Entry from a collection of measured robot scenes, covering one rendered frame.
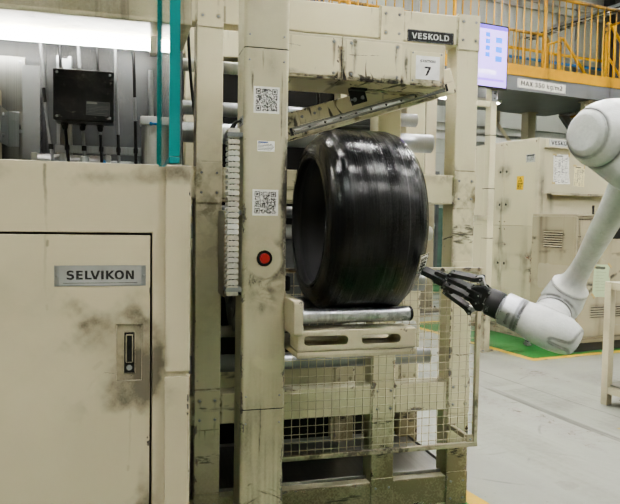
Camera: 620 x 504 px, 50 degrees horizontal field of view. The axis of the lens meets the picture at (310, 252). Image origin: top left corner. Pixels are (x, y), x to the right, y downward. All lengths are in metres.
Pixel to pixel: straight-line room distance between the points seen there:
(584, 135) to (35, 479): 1.18
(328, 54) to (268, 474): 1.34
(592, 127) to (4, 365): 1.15
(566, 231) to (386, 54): 4.33
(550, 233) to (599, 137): 5.21
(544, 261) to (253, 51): 5.04
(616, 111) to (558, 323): 0.61
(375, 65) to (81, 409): 1.55
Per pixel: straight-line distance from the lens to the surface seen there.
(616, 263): 6.76
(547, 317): 1.80
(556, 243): 6.54
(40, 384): 1.22
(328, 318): 1.90
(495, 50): 6.24
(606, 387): 4.76
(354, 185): 1.80
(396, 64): 2.36
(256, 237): 1.90
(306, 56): 2.26
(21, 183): 1.20
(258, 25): 1.98
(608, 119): 1.40
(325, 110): 2.39
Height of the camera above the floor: 1.18
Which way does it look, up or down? 3 degrees down
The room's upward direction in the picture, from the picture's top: 1 degrees clockwise
